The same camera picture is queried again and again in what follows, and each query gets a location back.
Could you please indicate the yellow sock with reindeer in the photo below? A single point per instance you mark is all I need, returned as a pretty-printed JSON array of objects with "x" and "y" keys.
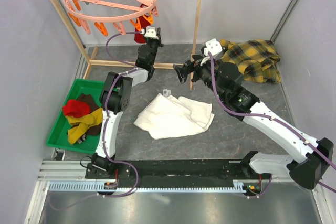
[{"x": 89, "y": 124}]

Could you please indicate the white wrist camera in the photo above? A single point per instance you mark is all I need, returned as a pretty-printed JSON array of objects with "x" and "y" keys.
[
  {"x": 149, "y": 31},
  {"x": 214, "y": 47}
]

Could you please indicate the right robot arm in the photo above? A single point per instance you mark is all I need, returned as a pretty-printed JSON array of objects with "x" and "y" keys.
[{"x": 307, "y": 158}]

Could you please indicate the white folded towel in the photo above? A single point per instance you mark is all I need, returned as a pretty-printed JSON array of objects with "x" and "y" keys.
[{"x": 171, "y": 117}]

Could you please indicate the green plastic bin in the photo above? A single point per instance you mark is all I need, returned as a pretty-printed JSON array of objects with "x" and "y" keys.
[{"x": 58, "y": 137}]

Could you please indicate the pink round clip hanger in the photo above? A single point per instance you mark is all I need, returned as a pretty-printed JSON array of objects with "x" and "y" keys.
[{"x": 104, "y": 15}]

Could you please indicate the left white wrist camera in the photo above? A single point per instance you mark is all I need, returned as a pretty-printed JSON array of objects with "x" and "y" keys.
[{"x": 149, "y": 31}]

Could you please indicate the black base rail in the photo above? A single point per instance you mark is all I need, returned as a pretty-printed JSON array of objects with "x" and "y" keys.
[{"x": 183, "y": 173}]

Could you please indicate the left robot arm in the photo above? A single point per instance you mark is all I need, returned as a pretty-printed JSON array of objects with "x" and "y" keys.
[{"x": 115, "y": 98}]

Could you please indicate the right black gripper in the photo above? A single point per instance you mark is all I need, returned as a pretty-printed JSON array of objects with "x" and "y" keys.
[{"x": 183, "y": 70}]

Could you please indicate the slotted aluminium cable duct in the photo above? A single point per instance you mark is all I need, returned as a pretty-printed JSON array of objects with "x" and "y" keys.
[{"x": 104, "y": 187}]

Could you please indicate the yellow plaid shirt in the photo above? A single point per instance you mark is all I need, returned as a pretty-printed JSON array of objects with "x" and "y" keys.
[{"x": 255, "y": 59}]

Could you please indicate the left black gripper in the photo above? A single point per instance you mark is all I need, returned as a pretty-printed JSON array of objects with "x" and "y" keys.
[{"x": 159, "y": 41}]

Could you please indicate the red sock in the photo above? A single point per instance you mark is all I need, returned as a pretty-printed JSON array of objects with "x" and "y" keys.
[
  {"x": 142, "y": 22},
  {"x": 76, "y": 109}
]

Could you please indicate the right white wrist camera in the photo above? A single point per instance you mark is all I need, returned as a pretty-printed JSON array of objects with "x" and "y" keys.
[{"x": 214, "y": 47}]

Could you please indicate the brown striped sock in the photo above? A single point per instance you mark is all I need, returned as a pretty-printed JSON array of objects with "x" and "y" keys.
[{"x": 88, "y": 99}]

